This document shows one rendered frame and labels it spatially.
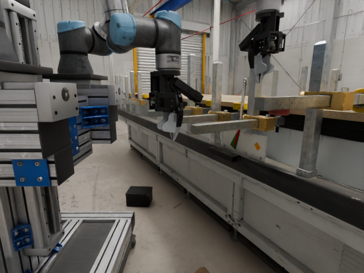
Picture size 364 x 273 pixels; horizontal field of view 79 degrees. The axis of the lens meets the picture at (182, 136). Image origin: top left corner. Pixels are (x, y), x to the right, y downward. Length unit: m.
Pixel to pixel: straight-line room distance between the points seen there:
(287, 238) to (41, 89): 1.20
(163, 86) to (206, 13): 10.53
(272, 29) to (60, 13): 8.44
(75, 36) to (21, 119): 0.60
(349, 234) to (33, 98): 0.91
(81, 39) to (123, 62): 7.87
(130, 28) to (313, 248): 1.14
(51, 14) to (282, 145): 8.43
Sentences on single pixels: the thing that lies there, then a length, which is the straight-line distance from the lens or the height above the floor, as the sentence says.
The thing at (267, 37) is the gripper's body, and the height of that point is 1.13.
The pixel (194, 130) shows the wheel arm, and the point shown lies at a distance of 0.73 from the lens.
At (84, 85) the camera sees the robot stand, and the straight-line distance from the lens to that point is 1.09.
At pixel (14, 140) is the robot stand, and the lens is 0.65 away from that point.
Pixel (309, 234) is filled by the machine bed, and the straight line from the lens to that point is 1.23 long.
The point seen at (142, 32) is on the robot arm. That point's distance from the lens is 0.62.
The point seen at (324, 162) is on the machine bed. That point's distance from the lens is 1.04.
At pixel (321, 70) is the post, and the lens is 0.77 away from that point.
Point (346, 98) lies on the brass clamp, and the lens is 0.74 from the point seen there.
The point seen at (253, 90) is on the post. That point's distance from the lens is 0.93.
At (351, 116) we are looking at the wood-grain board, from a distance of 0.94.
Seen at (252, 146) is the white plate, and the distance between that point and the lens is 0.94.
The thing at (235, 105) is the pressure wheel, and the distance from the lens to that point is 1.16.
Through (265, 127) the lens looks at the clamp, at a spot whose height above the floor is 0.84.
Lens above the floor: 0.98
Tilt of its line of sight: 13 degrees down
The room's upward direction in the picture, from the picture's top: straight up
